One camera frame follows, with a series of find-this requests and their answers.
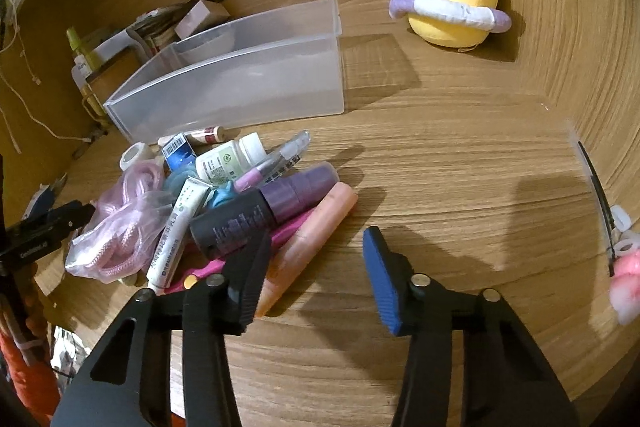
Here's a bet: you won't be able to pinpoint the white charging cable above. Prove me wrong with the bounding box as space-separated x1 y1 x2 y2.
0 0 94 155

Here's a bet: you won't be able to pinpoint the red white small tube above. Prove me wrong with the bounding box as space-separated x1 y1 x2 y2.
186 126 228 145

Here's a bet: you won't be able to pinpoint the blue white small box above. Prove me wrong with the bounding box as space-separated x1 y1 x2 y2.
160 133 196 172

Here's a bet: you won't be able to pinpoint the white tape roll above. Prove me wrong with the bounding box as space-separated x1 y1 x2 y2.
119 142 155 171

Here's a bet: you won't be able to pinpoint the stack of books papers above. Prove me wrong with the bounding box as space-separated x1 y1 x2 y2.
94 1 202 58

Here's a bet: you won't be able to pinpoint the white green-label bottle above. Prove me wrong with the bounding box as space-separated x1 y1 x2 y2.
195 132 267 186

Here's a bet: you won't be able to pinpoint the clear plastic storage bin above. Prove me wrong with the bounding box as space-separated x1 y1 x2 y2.
104 0 345 143

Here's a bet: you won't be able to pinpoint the teal hair tie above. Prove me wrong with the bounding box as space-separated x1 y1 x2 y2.
164 163 239 210

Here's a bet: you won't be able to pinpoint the pink pen clear cap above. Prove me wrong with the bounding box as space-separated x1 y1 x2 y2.
233 130 311 193

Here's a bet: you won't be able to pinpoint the small pink white box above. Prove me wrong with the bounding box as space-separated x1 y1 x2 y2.
175 0 230 40

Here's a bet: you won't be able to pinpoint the magenta pink scissors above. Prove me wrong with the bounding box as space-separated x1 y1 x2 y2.
165 208 314 294

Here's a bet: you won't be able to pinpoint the pink rope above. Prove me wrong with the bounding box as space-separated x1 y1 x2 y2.
64 159 174 284

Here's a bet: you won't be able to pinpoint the white ointment tube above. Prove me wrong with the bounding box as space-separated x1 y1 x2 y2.
146 176 210 295

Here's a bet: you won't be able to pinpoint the pink fluffy hair clip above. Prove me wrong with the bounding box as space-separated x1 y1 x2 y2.
575 140 639 325

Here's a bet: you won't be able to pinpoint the brown cylindrical container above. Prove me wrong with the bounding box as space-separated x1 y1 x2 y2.
87 48 141 119

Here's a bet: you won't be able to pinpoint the dark purple spray bottle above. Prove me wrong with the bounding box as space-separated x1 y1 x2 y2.
190 162 340 259

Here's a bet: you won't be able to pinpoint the peach pink tube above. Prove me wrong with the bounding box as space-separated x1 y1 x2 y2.
255 182 358 317

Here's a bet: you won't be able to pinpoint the green cap spray bottle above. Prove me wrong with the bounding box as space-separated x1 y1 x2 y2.
66 27 102 80

